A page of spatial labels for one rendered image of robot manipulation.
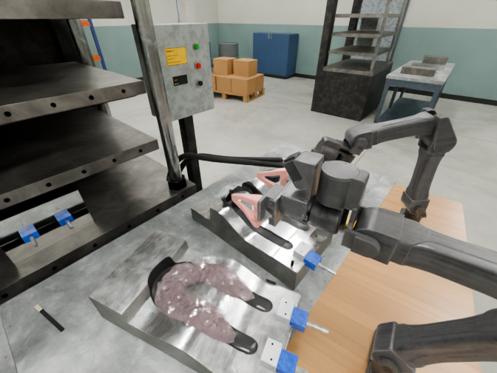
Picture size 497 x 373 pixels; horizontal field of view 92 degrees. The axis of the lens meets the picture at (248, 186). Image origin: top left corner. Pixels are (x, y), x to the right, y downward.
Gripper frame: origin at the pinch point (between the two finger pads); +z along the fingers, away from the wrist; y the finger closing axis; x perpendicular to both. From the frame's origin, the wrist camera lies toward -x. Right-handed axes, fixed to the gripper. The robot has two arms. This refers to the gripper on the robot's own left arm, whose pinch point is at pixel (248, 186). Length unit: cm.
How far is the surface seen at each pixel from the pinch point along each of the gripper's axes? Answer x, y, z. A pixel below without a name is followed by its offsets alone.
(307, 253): 29.3, -14.8, -11.3
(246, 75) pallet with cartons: 67, -419, 281
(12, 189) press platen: 15, 24, 76
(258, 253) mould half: 33.7, -10.0, 3.1
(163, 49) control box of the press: -19, -43, 71
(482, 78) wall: 75, -661, -130
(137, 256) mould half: 28.5, 14.3, 30.9
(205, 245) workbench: 39.6, -6.7, 24.2
